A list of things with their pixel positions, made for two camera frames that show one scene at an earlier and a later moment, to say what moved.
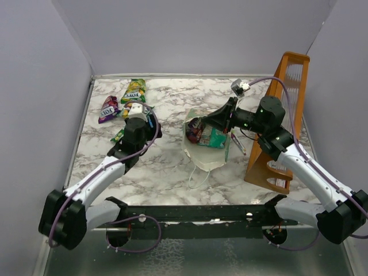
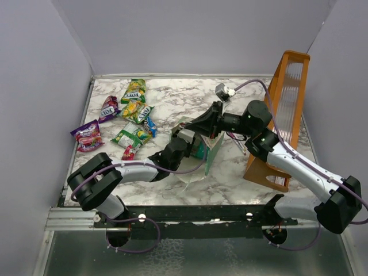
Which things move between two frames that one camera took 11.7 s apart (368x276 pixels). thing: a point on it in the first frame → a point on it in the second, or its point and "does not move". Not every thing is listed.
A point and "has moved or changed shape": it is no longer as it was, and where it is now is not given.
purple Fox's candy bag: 109,108 does not move
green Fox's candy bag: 125,111 does not move
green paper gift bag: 206,158 → 211,145
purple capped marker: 236,140 does not move
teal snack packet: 211,137 → 198,149
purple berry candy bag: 194,130 has moved or changed shape
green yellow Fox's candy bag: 135,91 does not move
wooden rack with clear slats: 290,85 does not move
